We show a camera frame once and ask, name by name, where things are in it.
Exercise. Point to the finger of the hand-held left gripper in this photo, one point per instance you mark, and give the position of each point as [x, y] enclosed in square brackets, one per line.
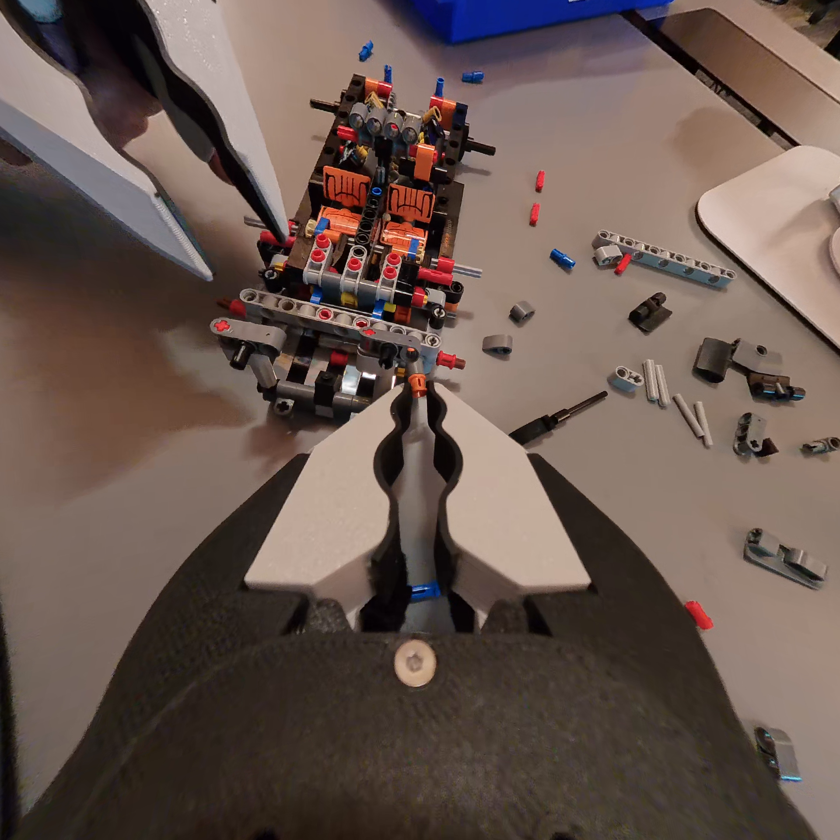
[216, 85]
[79, 151]

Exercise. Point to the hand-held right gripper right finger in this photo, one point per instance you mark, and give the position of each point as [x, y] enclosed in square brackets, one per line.
[512, 525]

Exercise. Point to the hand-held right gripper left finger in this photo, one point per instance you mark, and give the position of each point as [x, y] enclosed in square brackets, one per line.
[321, 525]

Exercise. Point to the orange lego pin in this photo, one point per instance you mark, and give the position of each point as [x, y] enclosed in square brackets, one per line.
[417, 382]

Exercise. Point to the partly built lego car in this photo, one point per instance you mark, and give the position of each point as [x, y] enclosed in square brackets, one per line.
[367, 262]

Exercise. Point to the black lego shaft piece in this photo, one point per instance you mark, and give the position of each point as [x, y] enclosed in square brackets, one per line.
[538, 426]

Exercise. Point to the long blue lego pin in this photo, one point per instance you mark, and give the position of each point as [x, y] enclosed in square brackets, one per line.
[562, 258]
[423, 589]

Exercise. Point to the grey quarter-round lego piece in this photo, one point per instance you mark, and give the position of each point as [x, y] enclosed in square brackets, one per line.
[522, 312]
[497, 344]

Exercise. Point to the light grey lego axle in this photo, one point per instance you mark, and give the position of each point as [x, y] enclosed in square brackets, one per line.
[649, 380]
[703, 423]
[662, 385]
[684, 413]

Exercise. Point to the small red lego bush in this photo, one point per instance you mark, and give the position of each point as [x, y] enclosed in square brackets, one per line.
[699, 615]

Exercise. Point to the black lego connector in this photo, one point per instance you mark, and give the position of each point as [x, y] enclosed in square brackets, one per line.
[649, 313]

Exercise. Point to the dark grey holed lego piece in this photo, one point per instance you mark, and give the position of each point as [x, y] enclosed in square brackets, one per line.
[751, 434]

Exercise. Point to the black curved lego panel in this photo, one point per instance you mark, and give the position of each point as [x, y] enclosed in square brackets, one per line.
[712, 359]

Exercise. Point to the grey lego panel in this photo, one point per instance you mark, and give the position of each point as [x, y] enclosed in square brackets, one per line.
[784, 558]

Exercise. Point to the grey black lego panel assembly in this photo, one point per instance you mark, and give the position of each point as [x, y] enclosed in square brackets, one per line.
[764, 371]

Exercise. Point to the long grey lego beam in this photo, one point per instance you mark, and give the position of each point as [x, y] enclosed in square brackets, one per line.
[676, 262]

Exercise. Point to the small dark lego connector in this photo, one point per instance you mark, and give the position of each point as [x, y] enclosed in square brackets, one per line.
[820, 445]

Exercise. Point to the grey two-hole lego piece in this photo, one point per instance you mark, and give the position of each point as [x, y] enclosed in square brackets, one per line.
[778, 754]

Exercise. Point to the person's left hand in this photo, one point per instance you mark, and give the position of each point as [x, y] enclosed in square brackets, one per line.
[124, 118]

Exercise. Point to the light grey two-hole connector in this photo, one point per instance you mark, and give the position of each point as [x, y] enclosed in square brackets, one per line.
[625, 379]

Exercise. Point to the blue plastic bin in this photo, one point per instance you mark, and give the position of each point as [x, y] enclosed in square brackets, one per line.
[525, 16]

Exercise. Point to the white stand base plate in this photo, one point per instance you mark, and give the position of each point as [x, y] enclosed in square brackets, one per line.
[774, 223]

